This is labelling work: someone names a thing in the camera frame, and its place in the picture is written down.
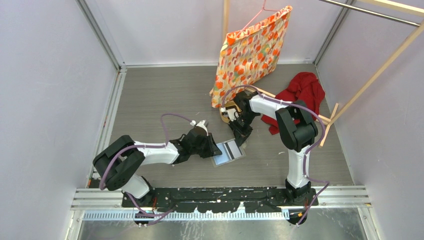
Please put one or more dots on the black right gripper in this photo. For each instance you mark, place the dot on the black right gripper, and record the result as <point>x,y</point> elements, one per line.
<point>240,135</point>

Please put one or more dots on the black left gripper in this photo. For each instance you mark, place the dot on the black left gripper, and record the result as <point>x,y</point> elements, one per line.
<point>213,150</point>

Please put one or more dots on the white magnetic stripe card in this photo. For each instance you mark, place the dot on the white magnetic stripe card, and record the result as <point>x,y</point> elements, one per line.
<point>234,152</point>

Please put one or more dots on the taupe leather card holder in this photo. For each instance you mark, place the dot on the taupe leather card holder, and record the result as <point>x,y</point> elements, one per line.
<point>223,158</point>

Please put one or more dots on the tan oval tray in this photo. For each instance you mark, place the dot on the tan oval tray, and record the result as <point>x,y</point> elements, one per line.
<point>232,104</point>

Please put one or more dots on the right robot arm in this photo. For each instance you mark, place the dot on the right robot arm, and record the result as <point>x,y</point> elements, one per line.
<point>297,130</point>

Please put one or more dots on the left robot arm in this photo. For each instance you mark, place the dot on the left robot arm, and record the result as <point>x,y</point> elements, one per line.
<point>118,163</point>

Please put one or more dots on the floral fabric bag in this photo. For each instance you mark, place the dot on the floral fabric bag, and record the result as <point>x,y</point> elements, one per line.
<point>249,54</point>

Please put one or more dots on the red cloth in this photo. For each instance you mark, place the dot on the red cloth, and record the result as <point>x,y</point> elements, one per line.
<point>305,86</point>

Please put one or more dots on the metal rod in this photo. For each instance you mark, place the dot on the metal rod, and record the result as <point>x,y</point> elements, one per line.
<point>372,13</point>

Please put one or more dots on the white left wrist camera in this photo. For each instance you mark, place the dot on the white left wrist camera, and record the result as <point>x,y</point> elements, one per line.
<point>203,124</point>

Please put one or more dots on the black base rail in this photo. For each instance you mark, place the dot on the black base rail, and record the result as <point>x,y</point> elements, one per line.
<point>268,199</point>

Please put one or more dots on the pink wire hanger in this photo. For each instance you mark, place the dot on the pink wire hanger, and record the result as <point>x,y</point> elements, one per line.
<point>264,9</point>

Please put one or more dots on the wooden rack frame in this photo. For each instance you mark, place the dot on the wooden rack frame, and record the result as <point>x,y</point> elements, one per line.
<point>346,55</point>

